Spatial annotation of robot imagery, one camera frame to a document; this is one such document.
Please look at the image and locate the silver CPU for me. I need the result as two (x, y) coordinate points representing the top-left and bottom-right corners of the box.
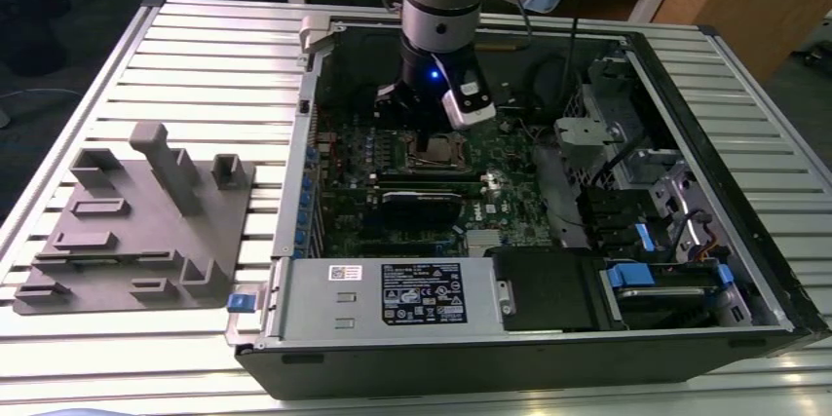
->
(426, 135), (460, 164)

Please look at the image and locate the CPU socket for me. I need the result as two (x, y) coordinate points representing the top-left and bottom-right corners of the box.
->
(402, 130), (478, 176)

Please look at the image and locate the black graphics card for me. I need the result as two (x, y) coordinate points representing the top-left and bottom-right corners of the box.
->
(379, 189), (467, 233)

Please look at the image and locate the green motherboard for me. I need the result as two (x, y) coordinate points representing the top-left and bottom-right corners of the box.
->
(310, 102), (578, 259)

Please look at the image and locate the grey case corner block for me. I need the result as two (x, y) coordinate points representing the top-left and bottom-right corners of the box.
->
(299, 15), (339, 55)

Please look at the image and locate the silver chipset heatsink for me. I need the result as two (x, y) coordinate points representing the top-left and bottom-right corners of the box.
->
(464, 229), (507, 248)

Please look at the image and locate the metal drive cage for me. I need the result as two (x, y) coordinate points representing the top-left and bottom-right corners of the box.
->
(562, 57), (659, 193)

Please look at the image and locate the black plastic disk bay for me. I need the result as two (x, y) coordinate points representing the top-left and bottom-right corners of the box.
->
(575, 188), (659, 255)

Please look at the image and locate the black fan shroud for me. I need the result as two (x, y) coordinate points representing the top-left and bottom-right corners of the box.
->
(486, 246), (631, 334)

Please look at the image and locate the blue drive carrier tab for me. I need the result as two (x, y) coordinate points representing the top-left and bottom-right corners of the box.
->
(631, 222), (659, 252)

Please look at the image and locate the silver power supply unit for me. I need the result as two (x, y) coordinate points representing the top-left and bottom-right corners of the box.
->
(278, 255), (507, 340)

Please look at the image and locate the hard disk blue carrier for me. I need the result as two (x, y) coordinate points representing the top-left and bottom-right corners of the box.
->
(602, 261), (736, 332)

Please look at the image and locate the grey parts rack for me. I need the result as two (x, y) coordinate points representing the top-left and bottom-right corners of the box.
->
(11, 121), (259, 316)

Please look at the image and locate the black PC case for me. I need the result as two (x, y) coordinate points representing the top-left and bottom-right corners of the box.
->
(232, 14), (832, 402)

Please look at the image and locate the black office chair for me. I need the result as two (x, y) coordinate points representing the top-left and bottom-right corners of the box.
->
(0, 0), (75, 79)

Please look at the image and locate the black chair base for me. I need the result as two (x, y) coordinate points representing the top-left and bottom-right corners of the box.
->
(788, 40), (832, 77)

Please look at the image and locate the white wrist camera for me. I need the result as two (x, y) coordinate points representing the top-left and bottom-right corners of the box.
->
(440, 68), (500, 132)

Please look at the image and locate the thick black cable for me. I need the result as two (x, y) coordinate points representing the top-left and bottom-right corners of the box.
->
(524, 52), (582, 114)

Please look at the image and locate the grey ribbon cable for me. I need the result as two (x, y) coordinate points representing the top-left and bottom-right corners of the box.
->
(531, 142), (591, 247)

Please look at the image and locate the grey plastic bracket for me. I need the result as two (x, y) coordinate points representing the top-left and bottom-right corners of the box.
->
(552, 116), (631, 170)

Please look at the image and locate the thin black cable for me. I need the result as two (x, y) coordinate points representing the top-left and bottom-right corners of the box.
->
(598, 126), (650, 189)

